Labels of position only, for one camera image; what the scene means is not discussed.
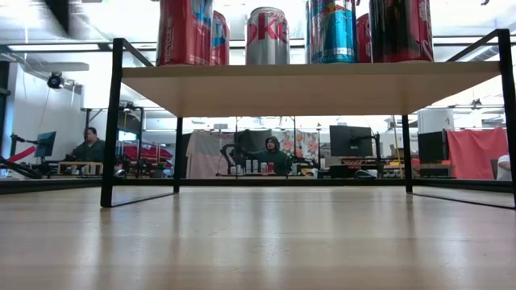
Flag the silver diet cola can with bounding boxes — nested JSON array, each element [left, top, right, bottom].
[[245, 6, 291, 66]]

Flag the red Fanta can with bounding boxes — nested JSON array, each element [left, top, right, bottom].
[[156, 0, 214, 67], [211, 10, 231, 66]]

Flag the slim blue silver energy can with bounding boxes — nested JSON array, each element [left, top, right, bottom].
[[305, 0, 358, 64]]

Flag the red cola can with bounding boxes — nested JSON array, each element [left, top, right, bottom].
[[356, 12, 372, 64], [368, 0, 435, 64]]

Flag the small wooden background shelf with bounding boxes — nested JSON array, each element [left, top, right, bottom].
[[57, 161, 104, 176]]

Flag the grey fabric backdrop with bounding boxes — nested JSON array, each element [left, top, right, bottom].
[[235, 128, 273, 155]]

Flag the person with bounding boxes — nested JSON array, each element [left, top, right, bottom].
[[495, 154, 514, 181], [248, 135, 293, 176], [71, 126, 107, 164]]

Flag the floral pattern fabric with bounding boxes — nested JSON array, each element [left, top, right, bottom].
[[280, 129, 320, 164]]

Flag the pale fabric cover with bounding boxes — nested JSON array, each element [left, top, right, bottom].
[[185, 129, 239, 180]]

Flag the black computer monitor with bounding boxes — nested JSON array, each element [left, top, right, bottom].
[[328, 124, 375, 159]]

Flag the red storage bin rack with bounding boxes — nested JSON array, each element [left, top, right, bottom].
[[119, 143, 175, 179]]

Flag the black background robot arms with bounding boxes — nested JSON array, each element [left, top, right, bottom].
[[114, 158, 164, 179]]

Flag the black partition panel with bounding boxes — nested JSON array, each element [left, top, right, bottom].
[[417, 130, 449, 164]]

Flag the black ceiling spotlight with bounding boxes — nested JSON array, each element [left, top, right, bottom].
[[46, 71, 66, 90]]

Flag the small dark monitor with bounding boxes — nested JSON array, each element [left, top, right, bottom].
[[34, 131, 58, 159]]

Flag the orange-red fabric backdrop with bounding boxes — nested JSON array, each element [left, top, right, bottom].
[[446, 127, 510, 180]]

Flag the wooden shelf with black frame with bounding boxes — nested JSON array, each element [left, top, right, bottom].
[[99, 27, 516, 210]]

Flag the yellow extension cable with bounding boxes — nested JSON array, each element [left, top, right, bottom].
[[391, 114, 405, 179]]

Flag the black aluminium table frame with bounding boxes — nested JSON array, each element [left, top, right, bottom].
[[0, 176, 516, 195]]

